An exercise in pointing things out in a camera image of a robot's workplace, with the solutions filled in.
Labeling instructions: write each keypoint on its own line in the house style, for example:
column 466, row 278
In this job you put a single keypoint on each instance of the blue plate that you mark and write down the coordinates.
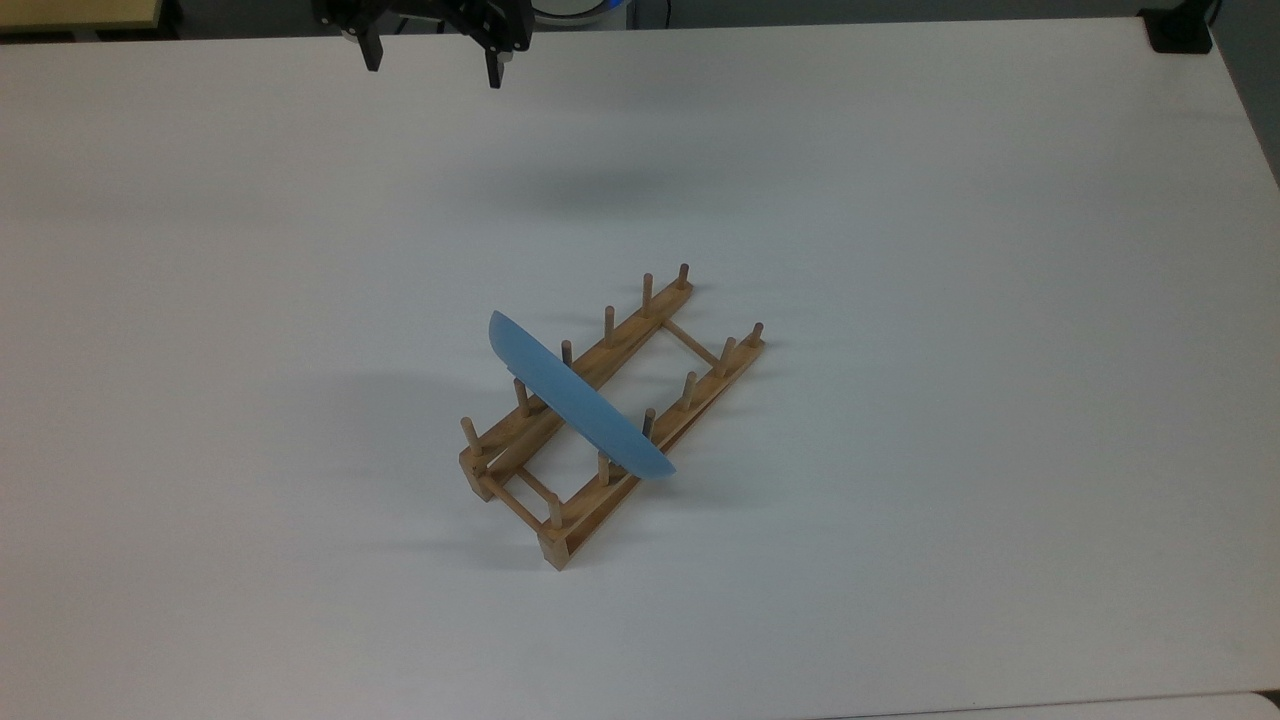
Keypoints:
column 575, row 400

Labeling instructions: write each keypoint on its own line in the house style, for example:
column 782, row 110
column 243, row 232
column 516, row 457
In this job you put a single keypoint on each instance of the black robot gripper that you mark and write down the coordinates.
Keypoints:
column 440, row 12

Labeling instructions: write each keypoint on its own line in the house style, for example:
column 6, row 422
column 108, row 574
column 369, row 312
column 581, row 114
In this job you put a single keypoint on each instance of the black table clamp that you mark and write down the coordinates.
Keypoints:
column 1178, row 30

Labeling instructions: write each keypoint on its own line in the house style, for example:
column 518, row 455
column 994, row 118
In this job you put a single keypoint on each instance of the light wooden desk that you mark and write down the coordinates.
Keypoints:
column 75, row 12

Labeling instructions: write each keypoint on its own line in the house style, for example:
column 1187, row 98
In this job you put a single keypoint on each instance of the wooden plate rack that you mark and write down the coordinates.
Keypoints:
column 640, row 322

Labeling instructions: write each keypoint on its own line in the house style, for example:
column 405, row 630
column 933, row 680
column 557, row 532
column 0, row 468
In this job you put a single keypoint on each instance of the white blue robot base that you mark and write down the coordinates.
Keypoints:
column 580, row 8

